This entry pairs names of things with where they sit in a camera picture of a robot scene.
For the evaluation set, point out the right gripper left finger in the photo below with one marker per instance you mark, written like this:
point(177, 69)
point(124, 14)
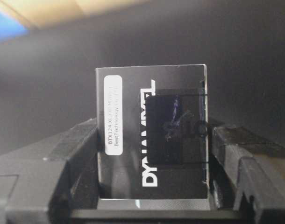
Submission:
point(43, 182)

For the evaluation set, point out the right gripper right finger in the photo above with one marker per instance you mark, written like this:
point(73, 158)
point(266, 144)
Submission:
point(247, 173)

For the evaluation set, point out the moved black Dynamixel box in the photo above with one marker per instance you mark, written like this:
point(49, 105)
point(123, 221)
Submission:
point(152, 132)

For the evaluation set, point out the black base sheet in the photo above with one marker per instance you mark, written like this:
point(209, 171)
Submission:
point(47, 77)

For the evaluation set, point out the blue table cloth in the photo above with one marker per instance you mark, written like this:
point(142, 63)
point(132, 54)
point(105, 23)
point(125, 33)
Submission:
point(10, 27)

